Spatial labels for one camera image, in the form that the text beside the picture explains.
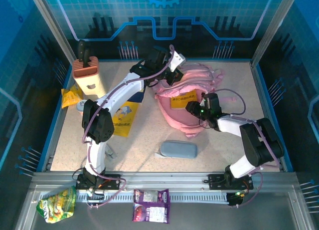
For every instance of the pink student backpack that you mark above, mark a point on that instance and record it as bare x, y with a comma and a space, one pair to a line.
179, 120

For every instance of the grey pencil case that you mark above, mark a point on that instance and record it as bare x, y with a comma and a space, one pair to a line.
179, 150

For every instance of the yellow cartoon cover book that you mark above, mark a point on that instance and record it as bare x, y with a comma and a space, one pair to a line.
124, 120

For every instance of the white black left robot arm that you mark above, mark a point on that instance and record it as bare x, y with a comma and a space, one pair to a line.
119, 95

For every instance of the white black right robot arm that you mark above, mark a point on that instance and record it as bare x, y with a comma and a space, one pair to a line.
229, 125

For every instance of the yellow snack bag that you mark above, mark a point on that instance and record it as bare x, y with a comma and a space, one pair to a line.
69, 97

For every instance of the green chips bag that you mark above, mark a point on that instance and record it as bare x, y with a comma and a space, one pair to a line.
57, 206

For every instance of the beige knife block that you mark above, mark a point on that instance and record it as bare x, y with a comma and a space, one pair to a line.
91, 80

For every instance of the pink drink can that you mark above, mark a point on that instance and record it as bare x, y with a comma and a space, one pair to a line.
80, 106

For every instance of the purple packet silver label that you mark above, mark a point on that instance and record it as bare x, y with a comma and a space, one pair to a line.
150, 196

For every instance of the purple packet red picture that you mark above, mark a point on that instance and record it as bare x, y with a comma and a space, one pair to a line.
150, 212

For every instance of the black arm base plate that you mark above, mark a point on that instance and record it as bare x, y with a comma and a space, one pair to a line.
215, 181
112, 181

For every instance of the aluminium frame post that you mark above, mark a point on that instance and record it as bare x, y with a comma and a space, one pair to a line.
51, 23
276, 23

